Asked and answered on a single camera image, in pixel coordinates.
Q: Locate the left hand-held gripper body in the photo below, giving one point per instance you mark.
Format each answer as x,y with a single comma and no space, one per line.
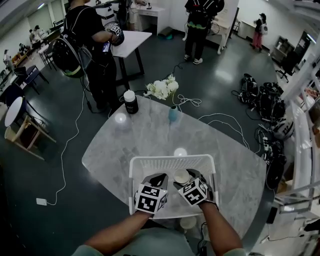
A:
147,197

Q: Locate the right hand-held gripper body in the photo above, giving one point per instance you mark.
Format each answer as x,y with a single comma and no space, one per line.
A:
192,193

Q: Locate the white paper cup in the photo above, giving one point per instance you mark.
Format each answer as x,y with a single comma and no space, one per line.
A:
180,176

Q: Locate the white plastic basket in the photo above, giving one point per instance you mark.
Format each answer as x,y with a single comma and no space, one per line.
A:
172,208

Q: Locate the person's left forearm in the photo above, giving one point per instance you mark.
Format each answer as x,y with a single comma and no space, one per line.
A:
117,232

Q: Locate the person's right forearm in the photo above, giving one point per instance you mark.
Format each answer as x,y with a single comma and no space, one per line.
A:
220,230

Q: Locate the person's right hand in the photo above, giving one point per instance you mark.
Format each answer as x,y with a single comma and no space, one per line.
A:
211,196

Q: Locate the blue vase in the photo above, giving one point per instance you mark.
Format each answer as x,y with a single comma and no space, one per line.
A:
172,113

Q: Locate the white power strip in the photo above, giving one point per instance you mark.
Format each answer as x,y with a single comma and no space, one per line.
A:
266,144
148,93

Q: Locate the black canister white lid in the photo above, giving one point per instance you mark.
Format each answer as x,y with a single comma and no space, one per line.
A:
131,105

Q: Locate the white flower bouquet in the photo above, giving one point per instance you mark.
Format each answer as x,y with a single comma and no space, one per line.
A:
161,87

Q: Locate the white dome backpack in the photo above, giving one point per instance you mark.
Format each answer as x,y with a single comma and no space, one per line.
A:
283,128

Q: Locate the pile of black backpacks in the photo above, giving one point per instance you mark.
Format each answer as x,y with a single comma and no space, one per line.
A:
267,100

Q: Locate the white metal shelf rack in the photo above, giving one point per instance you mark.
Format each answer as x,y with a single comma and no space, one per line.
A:
300,150

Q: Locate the white power adapter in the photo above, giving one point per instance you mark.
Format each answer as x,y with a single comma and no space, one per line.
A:
41,201

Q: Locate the wooden chair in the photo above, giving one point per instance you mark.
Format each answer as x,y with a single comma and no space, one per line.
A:
21,130

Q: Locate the white rectangular table black legs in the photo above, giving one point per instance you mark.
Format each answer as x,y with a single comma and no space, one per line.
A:
130,42

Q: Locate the beige paper bucket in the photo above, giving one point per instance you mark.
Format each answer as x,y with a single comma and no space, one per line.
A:
10,133

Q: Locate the black office chair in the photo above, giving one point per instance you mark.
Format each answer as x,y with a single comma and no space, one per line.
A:
290,62

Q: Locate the dark teal floor bag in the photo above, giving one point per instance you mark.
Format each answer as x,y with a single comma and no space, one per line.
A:
166,32

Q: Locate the black dome backpack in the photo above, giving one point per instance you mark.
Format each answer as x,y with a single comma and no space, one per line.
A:
66,55

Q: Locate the round white table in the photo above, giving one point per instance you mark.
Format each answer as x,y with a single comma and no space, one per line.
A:
13,112

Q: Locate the grey cabinet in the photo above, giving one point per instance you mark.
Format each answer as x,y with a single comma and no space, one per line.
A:
282,48

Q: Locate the navy chair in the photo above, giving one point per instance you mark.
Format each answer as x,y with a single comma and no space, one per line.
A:
31,72

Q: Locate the black green-striped backpack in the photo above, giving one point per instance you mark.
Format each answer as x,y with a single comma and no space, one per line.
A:
197,17

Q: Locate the white round backpack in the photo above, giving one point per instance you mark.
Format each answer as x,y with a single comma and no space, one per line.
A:
264,28

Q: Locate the white dresser desk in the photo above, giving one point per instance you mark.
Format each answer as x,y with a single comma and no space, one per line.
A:
152,12

